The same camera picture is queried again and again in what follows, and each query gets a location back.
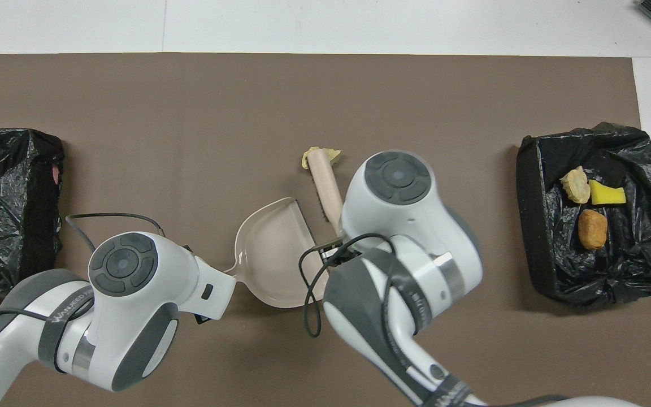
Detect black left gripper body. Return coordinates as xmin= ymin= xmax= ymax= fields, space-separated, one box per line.
xmin=181 ymin=244 xmax=213 ymax=326

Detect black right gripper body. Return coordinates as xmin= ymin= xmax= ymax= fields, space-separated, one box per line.
xmin=320 ymin=237 xmax=360 ymax=262

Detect beige plastic dustpan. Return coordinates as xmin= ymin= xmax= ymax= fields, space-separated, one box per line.
xmin=225 ymin=197 xmax=332 ymax=310

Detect beige hand brush black bristles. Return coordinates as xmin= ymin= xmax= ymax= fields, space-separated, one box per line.
xmin=309 ymin=148 xmax=346 ymax=237

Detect pale yellow bread chunk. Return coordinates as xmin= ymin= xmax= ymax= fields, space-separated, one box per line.
xmin=301 ymin=146 xmax=342 ymax=170

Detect striped croissant toy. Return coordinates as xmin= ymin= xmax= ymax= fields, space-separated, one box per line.
xmin=560 ymin=166 xmax=592 ymax=205

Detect brown round bread toy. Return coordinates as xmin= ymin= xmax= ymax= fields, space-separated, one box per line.
xmin=578 ymin=209 xmax=609 ymax=251

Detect green and yellow sponge piece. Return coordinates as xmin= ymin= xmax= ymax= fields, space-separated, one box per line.
xmin=588 ymin=179 xmax=627 ymax=206

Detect black bagged bin pink spot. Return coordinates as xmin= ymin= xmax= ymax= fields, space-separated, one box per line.
xmin=0 ymin=128 xmax=66 ymax=295

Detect black bag lined bin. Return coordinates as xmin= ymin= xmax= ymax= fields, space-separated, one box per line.
xmin=516 ymin=122 xmax=651 ymax=310

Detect brown table mat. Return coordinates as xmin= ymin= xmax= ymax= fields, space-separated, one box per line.
xmin=0 ymin=53 xmax=651 ymax=407

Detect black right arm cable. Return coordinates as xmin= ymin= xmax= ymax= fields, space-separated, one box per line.
xmin=299 ymin=233 xmax=395 ymax=339

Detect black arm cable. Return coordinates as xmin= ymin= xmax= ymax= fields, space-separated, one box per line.
xmin=0 ymin=213 xmax=166 ymax=343
xmin=299 ymin=233 xmax=395 ymax=339

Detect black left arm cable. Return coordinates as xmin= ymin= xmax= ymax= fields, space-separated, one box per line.
xmin=0 ymin=213 xmax=166 ymax=343

